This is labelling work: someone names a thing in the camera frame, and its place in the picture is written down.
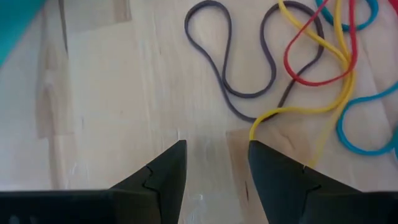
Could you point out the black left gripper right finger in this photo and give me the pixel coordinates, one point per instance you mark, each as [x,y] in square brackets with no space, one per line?
[280,193]

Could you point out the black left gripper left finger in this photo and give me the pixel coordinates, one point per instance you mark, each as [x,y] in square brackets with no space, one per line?
[164,196]

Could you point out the yellow rubber band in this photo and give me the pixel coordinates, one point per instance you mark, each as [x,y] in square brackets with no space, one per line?
[298,109]

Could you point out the teal translucent plastic bin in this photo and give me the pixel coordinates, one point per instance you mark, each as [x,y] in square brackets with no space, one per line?
[12,18]

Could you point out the teal rubber band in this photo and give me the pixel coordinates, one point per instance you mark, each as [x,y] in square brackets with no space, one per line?
[367,152]
[346,27]

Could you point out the purple rubber band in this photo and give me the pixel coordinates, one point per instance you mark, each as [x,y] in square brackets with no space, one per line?
[248,95]

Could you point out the red rubber band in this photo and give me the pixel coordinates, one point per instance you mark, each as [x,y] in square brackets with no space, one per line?
[311,83]
[395,2]

